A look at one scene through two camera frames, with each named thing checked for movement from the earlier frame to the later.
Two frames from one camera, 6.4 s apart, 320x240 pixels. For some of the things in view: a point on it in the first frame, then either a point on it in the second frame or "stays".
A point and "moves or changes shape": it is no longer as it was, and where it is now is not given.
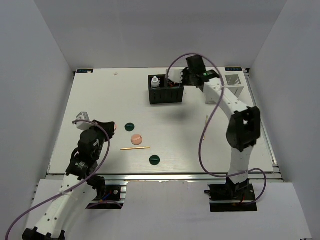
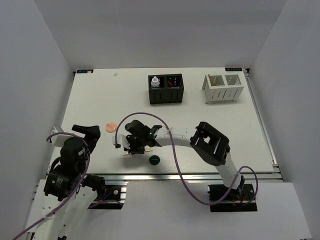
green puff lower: x=154 y=160 stays
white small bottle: x=155 y=83 stays
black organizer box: x=162 y=91 stays
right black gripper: x=185 y=72 to x=132 y=150
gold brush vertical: x=207 y=118 moves or changes shape
